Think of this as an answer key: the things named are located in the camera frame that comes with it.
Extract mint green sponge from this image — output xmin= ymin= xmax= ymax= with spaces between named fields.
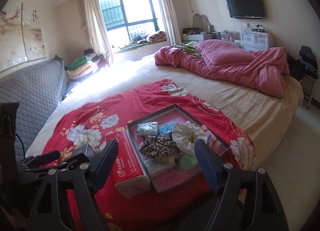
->
xmin=179 ymin=154 xmax=198 ymax=171

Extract red tissue pack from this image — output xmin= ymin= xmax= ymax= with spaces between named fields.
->
xmin=105 ymin=130 xmax=151 ymax=199

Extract white floral cloth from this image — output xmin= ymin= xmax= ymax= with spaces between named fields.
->
xmin=171 ymin=121 xmax=208 ymax=156

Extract small clear packet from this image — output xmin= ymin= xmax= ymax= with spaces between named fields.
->
xmin=144 ymin=159 xmax=176 ymax=178

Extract leopard print scrunchie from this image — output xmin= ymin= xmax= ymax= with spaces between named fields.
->
xmin=138 ymin=135 xmax=178 ymax=164

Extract green white tissue packet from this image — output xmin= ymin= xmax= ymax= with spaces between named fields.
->
xmin=135 ymin=122 xmax=158 ymax=136

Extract small black box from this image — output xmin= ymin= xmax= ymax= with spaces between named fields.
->
xmin=72 ymin=144 xmax=96 ymax=159

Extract red floral blanket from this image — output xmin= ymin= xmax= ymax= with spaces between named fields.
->
xmin=44 ymin=79 xmax=255 ymax=230

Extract pink and blue book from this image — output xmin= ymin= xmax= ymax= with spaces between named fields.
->
xmin=133 ymin=109 xmax=226 ymax=189

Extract grey shallow box tray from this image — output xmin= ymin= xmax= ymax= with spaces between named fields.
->
xmin=126 ymin=103 xmax=231 ymax=194

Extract grey quilted headboard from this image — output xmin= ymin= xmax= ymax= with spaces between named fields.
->
xmin=1 ymin=56 xmax=67 ymax=161

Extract beige bed sheet mattress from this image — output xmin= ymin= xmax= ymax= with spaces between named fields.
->
xmin=26 ymin=55 xmax=303 ymax=168

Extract dark patterned pillow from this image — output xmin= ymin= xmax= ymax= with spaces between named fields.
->
xmin=62 ymin=81 xmax=80 ymax=100

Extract stack of folded blankets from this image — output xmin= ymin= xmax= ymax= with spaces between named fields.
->
xmin=65 ymin=48 xmax=107 ymax=81

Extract pink quilted duvet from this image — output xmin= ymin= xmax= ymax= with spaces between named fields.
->
xmin=154 ymin=39 xmax=289 ymax=98

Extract green cloth on duvet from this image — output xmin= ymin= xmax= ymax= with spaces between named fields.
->
xmin=174 ymin=41 xmax=202 ymax=59

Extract left cream curtain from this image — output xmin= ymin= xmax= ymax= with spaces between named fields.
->
xmin=82 ymin=0 xmax=113 ymax=65

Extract cream curtain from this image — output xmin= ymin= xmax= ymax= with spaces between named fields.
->
xmin=160 ymin=0 xmax=181 ymax=45
xmin=82 ymin=0 xmax=113 ymax=65

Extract white drawer cabinet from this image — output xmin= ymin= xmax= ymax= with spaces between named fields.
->
xmin=240 ymin=31 xmax=274 ymax=51

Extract dark clothes on chair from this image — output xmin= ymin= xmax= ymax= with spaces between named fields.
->
xmin=287 ymin=46 xmax=319 ymax=81

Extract clothes on window sill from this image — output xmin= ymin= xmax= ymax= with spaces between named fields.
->
xmin=119 ymin=31 xmax=167 ymax=50

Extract vanity mirror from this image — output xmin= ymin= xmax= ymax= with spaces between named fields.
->
xmin=193 ymin=13 xmax=211 ymax=32

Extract right cream curtain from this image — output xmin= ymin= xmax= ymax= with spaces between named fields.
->
xmin=160 ymin=0 xmax=181 ymax=45

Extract black cable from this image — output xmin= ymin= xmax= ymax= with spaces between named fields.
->
xmin=15 ymin=132 xmax=27 ymax=158

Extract floral wall painting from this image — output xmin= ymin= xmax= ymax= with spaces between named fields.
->
xmin=0 ymin=0 xmax=47 ymax=71

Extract window with dark frame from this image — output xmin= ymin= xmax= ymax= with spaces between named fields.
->
xmin=99 ymin=0 xmax=159 ymax=48

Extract wall mounted television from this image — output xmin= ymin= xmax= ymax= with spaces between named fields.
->
xmin=226 ymin=0 xmax=266 ymax=19

